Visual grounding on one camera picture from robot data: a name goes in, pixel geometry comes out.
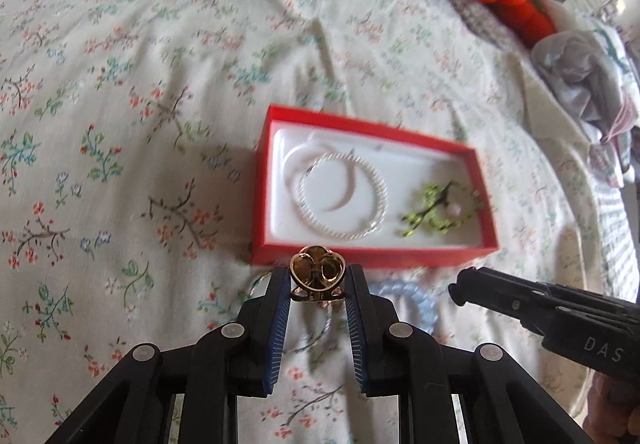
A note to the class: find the gold flower hair clip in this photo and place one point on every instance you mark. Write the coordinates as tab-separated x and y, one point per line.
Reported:
315	269

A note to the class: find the crumpled grey white clothing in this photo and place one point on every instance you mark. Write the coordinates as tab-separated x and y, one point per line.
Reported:
585	74

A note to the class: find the person's right hand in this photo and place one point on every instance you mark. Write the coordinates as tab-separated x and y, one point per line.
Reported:
615	414

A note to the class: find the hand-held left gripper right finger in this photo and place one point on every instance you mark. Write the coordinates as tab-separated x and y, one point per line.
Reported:
356	324

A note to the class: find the red jewelry box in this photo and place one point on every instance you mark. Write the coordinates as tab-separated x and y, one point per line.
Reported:
350	121

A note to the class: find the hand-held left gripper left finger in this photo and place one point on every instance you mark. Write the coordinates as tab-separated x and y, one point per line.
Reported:
277	324

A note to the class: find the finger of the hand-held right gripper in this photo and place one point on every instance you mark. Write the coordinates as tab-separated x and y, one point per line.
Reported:
500	286
480	301

